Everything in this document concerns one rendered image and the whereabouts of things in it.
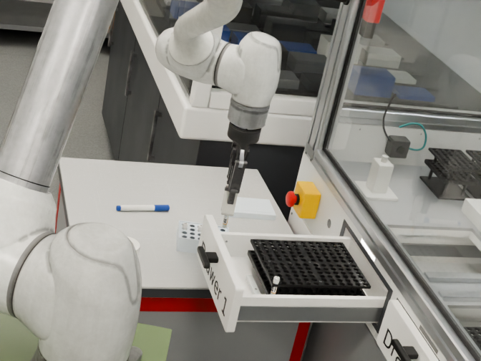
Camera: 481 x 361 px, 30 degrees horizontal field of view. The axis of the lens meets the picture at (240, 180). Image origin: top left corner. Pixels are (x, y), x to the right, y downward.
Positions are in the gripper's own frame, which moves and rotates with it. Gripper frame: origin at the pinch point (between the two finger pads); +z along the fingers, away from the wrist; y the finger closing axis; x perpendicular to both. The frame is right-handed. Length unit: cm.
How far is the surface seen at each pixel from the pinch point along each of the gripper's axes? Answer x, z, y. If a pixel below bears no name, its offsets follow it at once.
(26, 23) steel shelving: 92, 74, 328
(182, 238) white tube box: 9.8, 9.3, -5.2
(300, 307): -13.3, 1.7, -39.3
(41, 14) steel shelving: 87, 74, 350
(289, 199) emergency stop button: -15.7, 0.8, 6.7
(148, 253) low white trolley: 17.4, 12.9, -8.2
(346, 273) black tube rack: -24.1, -1.1, -28.3
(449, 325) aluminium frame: -37, -10, -57
